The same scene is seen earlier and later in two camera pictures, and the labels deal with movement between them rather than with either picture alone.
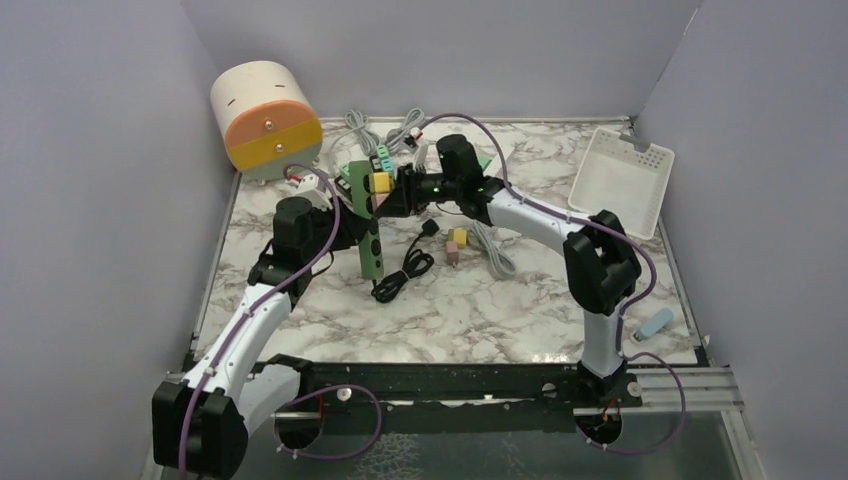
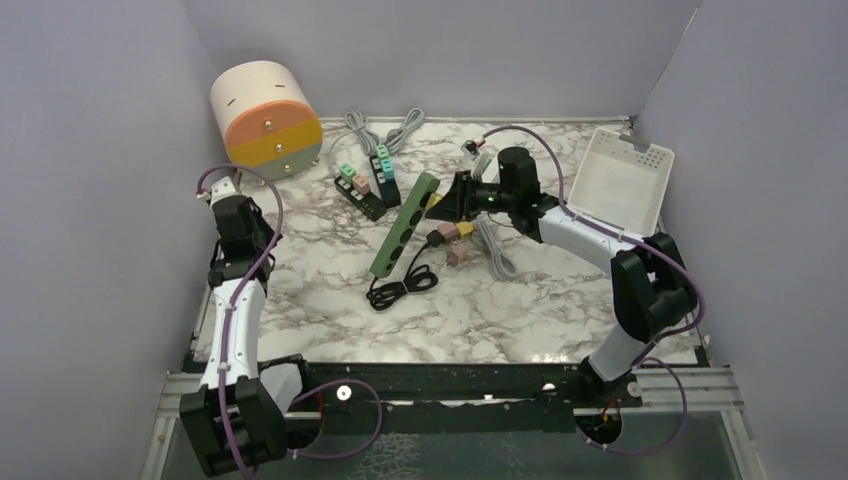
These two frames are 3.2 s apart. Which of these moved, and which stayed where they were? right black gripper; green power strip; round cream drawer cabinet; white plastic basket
Moved: green power strip; right black gripper
Stayed: white plastic basket; round cream drawer cabinet
